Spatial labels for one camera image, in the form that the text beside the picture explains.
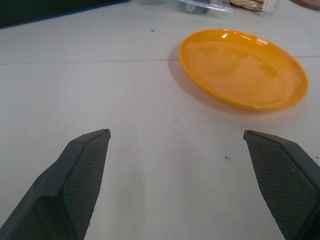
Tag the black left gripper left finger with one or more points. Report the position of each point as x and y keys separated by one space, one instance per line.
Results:
x=75 y=180

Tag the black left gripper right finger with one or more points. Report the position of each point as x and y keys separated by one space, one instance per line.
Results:
x=282 y=180

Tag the orange plate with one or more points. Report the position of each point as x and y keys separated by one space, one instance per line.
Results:
x=246 y=72

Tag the dark blue-edged board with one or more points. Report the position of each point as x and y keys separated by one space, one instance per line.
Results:
x=37 y=10

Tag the woven wicker basket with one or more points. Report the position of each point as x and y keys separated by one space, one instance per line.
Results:
x=252 y=3

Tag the brown round object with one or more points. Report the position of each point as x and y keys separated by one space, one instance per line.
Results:
x=308 y=3

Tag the clear plastic bag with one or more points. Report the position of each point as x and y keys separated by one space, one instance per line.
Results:
x=200 y=6

